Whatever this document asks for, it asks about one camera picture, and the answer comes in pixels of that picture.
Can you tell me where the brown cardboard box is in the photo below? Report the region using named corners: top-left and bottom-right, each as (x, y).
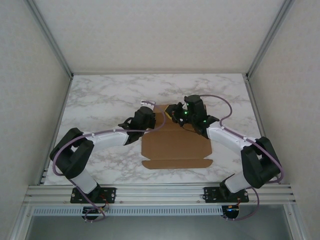
top-left (141, 104), bottom-right (214, 170)

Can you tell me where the small electronics board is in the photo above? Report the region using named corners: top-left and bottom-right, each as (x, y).
top-left (223, 204), bottom-right (241, 219)
top-left (82, 206), bottom-right (106, 216)

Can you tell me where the aluminium table side rail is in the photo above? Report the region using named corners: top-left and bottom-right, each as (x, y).
top-left (37, 74), bottom-right (74, 186)
top-left (242, 74), bottom-right (280, 185)

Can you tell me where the aluminium mounting rail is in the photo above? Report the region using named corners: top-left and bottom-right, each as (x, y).
top-left (23, 183), bottom-right (298, 206)

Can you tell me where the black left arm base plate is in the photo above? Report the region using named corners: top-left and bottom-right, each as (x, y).
top-left (69, 186), bottom-right (118, 204)

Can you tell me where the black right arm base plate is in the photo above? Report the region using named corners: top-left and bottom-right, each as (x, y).
top-left (203, 186), bottom-right (250, 204)

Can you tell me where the grey slotted cable duct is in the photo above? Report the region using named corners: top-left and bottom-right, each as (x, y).
top-left (32, 205), bottom-right (224, 217)

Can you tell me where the aluminium frame post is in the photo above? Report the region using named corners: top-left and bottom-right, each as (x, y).
top-left (244, 0), bottom-right (296, 79)
top-left (24, 0), bottom-right (74, 78)

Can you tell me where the aluminium frame leg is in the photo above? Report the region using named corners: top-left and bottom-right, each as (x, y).
top-left (283, 203), bottom-right (310, 240)
top-left (8, 199), bottom-right (35, 240)

